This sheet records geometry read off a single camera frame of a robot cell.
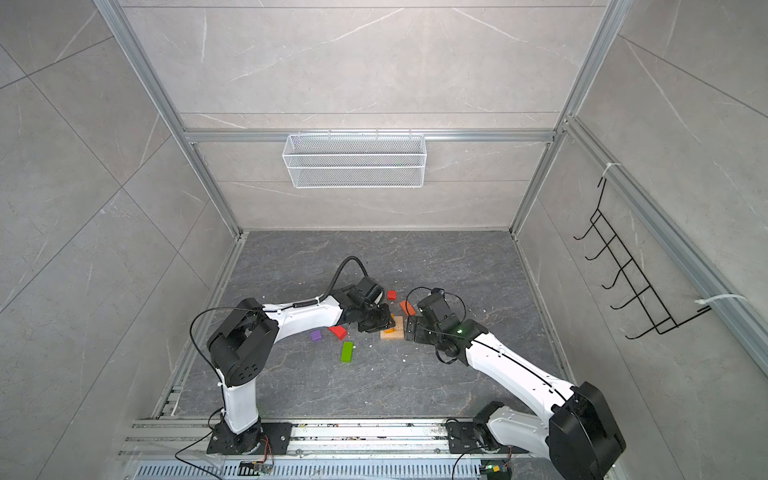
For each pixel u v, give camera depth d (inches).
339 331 35.5
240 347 19.3
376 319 31.3
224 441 28.3
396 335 35.5
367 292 28.8
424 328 29.4
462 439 28.6
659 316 23.7
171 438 29.5
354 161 39.7
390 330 34.6
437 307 25.0
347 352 34.5
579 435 15.3
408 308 37.9
